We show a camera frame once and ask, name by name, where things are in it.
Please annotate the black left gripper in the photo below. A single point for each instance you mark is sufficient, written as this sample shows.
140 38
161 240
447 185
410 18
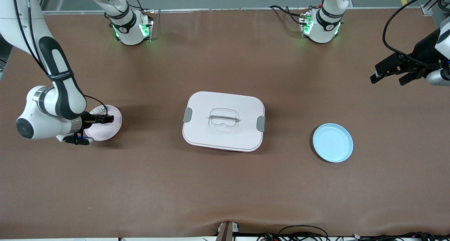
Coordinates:
423 52

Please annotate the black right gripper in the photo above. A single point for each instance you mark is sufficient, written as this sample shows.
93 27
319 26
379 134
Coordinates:
87 120

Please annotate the white lidded plastic box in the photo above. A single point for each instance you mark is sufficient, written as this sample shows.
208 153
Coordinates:
225 135

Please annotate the brown camera mount post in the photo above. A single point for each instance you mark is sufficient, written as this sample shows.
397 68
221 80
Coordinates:
226 232

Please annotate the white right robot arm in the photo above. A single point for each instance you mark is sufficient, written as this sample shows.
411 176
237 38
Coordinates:
59 93

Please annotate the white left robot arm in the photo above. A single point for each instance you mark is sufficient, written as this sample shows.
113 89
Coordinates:
321 26

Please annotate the light blue round plate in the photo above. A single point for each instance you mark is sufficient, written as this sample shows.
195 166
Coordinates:
332 144

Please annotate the silver table edge rail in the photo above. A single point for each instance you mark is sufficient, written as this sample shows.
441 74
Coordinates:
228 9

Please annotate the pink round plate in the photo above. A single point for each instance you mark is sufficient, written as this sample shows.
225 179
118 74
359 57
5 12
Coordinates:
105 132

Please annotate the aluminium frame rack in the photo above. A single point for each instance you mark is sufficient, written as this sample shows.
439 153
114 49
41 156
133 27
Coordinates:
49 1
427 9

